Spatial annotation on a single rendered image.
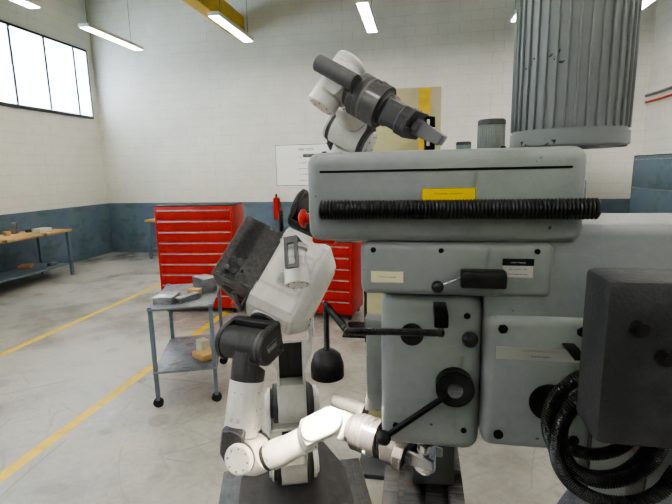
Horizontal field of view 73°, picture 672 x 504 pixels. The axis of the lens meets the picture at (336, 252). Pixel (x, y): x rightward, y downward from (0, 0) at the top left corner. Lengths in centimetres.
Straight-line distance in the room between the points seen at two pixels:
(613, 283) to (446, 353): 38
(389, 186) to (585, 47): 38
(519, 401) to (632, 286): 38
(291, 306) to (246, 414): 30
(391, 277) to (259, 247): 56
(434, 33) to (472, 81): 122
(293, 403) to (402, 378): 85
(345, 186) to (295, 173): 949
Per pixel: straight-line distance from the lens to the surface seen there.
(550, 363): 91
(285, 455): 125
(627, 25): 94
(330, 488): 212
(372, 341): 99
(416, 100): 268
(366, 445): 113
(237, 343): 124
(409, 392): 94
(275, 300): 125
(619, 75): 91
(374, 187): 81
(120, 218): 1229
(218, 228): 612
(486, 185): 81
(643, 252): 91
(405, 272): 83
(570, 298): 89
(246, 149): 1067
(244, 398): 125
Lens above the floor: 186
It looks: 10 degrees down
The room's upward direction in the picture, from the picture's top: 1 degrees counter-clockwise
